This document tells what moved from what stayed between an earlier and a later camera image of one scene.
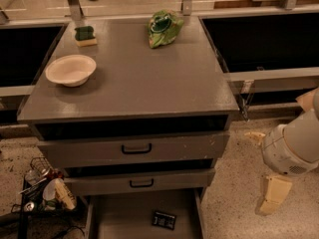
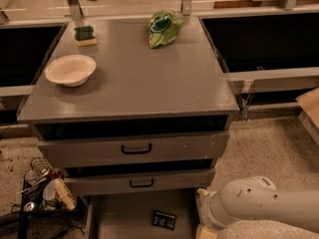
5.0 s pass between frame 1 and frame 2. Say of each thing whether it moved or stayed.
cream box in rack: stayed
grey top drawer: stayed
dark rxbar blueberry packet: stayed
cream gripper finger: moved
